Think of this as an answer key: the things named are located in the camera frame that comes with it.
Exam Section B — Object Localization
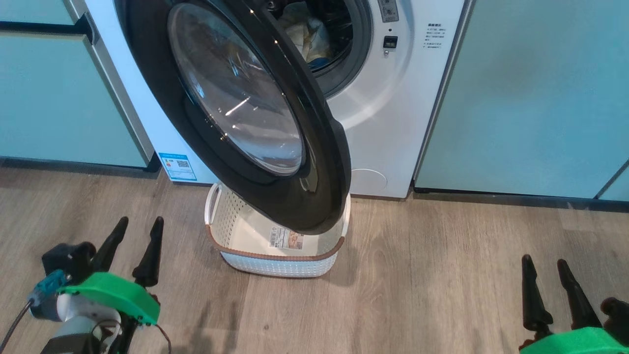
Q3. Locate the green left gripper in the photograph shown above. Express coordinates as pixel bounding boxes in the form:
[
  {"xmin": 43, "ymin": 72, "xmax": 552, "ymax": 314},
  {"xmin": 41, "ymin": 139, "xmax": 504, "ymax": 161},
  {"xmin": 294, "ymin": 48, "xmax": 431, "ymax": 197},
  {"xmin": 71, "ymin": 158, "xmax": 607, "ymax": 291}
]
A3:
[{"xmin": 58, "ymin": 216, "xmax": 165, "ymax": 326}]

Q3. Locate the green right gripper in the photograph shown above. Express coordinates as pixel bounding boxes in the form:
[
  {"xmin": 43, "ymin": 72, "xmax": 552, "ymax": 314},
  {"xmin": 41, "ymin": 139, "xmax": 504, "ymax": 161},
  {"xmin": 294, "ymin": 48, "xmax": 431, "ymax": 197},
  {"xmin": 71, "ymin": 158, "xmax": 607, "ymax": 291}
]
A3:
[{"xmin": 518, "ymin": 254, "xmax": 629, "ymax": 354}]

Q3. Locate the round black glass washer door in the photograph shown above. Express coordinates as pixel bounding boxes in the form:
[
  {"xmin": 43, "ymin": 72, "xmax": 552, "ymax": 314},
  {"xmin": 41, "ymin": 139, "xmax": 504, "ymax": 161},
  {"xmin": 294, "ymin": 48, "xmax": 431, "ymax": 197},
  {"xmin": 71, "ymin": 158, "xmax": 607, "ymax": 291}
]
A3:
[{"xmin": 114, "ymin": 0, "xmax": 352, "ymax": 236}]

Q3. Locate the pale yellow printed garment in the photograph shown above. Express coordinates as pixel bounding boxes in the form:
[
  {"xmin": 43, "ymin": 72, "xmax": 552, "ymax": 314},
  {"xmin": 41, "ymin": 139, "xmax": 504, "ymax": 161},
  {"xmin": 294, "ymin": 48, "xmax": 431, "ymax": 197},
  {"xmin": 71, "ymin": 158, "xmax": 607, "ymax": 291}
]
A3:
[{"xmin": 283, "ymin": 2, "xmax": 333, "ymax": 64}]

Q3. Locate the white front-load washing machine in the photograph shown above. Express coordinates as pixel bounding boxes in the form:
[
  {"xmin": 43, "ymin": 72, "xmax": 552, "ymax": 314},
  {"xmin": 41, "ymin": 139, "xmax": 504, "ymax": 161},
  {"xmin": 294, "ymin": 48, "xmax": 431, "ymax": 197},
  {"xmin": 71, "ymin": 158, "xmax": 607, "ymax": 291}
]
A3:
[{"xmin": 81, "ymin": 0, "xmax": 468, "ymax": 200}]

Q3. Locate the blue energy label sticker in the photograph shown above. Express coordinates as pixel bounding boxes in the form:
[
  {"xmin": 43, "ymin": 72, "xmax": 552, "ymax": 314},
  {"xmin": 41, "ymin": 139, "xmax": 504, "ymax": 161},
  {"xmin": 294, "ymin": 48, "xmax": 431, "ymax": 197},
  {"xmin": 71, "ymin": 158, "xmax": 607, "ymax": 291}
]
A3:
[{"xmin": 158, "ymin": 152, "xmax": 198, "ymax": 182}]

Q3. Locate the dark grey cabinet plinth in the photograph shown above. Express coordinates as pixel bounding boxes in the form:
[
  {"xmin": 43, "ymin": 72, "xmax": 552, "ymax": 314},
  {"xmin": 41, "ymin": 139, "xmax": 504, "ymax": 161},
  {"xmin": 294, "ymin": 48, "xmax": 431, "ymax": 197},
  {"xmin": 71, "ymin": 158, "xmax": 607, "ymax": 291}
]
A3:
[
  {"xmin": 0, "ymin": 156, "xmax": 162, "ymax": 179},
  {"xmin": 412, "ymin": 187, "xmax": 629, "ymax": 213}
]

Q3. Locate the pale teal cabinet front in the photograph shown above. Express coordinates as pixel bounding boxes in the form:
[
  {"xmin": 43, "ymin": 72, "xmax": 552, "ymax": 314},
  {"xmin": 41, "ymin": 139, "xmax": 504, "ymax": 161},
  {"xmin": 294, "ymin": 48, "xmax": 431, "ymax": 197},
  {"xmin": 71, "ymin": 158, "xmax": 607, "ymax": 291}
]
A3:
[
  {"xmin": 0, "ymin": 0, "xmax": 156, "ymax": 171},
  {"xmin": 413, "ymin": 0, "xmax": 629, "ymax": 200},
  {"xmin": 597, "ymin": 162, "xmax": 629, "ymax": 203}
]

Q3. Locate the cream perforated laundry basket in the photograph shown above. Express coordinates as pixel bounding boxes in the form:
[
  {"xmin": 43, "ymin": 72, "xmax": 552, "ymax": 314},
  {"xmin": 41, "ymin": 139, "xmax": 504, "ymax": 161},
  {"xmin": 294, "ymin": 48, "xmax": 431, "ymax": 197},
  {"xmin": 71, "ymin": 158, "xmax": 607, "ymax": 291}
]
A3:
[{"xmin": 204, "ymin": 182, "xmax": 352, "ymax": 279}]

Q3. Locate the paper basket label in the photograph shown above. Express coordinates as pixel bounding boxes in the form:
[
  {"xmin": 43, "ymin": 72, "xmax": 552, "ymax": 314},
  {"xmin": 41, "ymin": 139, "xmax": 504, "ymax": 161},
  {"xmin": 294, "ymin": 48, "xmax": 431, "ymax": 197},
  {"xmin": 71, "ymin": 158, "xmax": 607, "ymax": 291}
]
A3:
[{"xmin": 268, "ymin": 226, "xmax": 305, "ymax": 251}]

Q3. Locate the round white filter cover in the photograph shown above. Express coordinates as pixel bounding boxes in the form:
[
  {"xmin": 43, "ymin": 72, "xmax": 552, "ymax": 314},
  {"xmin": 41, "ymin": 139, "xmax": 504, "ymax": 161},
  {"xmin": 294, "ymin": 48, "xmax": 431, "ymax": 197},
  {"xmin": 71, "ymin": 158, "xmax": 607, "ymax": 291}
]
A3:
[{"xmin": 351, "ymin": 169, "xmax": 389, "ymax": 198}]

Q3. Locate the teal left camera cable connector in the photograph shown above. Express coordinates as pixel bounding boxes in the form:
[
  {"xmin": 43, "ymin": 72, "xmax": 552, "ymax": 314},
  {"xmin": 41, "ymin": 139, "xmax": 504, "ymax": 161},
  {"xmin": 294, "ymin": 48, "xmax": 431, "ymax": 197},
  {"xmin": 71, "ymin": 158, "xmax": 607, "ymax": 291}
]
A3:
[{"xmin": 29, "ymin": 269, "xmax": 71, "ymax": 310}]

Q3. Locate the thin dark looped wire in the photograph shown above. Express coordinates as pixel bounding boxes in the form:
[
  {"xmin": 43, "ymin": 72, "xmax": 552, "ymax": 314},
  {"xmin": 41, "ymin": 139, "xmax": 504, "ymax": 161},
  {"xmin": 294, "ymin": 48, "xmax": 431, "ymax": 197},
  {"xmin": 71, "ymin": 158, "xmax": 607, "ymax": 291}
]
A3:
[{"xmin": 88, "ymin": 320, "xmax": 173, "ymax": 354}]

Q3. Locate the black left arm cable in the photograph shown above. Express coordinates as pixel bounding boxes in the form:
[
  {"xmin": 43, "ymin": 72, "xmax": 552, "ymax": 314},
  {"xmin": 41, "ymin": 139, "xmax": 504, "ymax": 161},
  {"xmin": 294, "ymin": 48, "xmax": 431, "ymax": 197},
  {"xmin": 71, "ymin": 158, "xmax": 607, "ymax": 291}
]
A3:
[{"xmin": 0, "ymin": 300, "xmax": 35, "ymax": 354}]

